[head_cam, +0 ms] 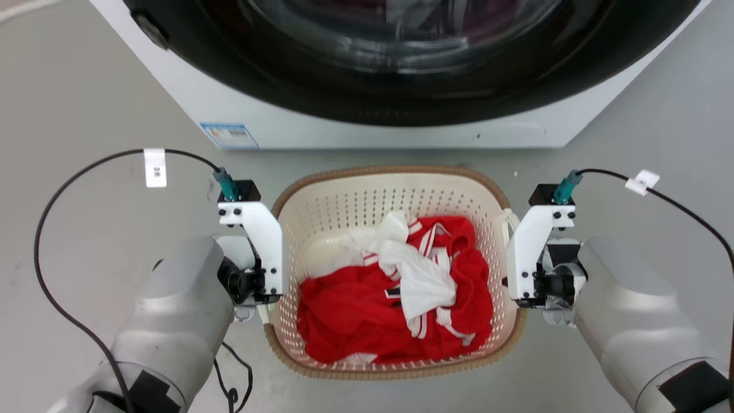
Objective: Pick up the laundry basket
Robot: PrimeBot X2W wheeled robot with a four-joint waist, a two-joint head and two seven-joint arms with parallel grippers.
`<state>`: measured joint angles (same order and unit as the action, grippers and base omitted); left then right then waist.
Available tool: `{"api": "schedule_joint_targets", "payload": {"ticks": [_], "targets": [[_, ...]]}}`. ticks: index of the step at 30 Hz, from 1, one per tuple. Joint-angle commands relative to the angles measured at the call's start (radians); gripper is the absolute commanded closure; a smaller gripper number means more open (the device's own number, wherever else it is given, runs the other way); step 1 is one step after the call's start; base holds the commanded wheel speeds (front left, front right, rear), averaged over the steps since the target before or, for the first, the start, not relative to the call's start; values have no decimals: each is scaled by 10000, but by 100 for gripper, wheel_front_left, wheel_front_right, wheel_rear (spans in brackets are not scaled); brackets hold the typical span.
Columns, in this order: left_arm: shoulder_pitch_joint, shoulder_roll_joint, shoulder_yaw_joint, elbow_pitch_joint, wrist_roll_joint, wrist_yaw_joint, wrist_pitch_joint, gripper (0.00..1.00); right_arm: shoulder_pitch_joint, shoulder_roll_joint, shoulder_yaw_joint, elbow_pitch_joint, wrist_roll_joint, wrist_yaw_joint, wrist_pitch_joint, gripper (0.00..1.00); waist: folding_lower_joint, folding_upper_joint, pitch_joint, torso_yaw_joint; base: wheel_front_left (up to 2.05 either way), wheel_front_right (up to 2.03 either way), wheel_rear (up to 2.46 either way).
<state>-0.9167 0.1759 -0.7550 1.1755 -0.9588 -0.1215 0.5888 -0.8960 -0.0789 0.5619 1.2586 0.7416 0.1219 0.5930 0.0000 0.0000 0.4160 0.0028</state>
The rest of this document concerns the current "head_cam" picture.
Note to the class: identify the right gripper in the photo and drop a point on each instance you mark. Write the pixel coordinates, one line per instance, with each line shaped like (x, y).
(556, 284)

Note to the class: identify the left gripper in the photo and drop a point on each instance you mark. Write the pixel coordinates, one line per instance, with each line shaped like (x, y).
(243, 282)

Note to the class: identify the cream perforated laundry basket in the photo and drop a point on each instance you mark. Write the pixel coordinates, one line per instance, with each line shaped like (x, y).
(344, 206)

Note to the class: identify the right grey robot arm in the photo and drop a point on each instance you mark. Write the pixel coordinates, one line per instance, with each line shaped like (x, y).
(636, 321)

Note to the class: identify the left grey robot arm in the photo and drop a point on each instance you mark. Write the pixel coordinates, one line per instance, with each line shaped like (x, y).
(172, 321)

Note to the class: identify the white garment with red stripes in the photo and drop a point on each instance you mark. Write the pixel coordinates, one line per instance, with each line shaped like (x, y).
(424, 281)

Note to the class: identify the blue energy label sticker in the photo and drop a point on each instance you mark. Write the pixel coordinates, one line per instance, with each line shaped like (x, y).
(229, 136)

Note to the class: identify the white washing machine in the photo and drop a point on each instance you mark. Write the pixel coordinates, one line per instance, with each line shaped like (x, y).
(229, 109)

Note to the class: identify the black round washer door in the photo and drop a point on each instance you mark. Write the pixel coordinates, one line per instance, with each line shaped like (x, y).
(401, 97)

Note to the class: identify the right white camera bracket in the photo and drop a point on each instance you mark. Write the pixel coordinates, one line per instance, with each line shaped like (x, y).
(527, 252)

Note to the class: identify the white camera bracket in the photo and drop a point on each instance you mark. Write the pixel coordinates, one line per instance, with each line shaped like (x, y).
(264, 241)
(527, 252)

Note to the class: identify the left white camera bracket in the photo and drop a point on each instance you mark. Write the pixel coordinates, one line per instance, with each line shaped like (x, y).
(264, 241)

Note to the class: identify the right black wrist camera box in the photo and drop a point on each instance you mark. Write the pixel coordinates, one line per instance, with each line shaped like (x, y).
(542, 195)

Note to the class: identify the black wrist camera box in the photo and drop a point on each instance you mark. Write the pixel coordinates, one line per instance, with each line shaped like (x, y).
(248, 190)
(542, 195)

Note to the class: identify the left black wrist camera box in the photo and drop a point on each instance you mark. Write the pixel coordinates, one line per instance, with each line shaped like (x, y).
(248, 190)

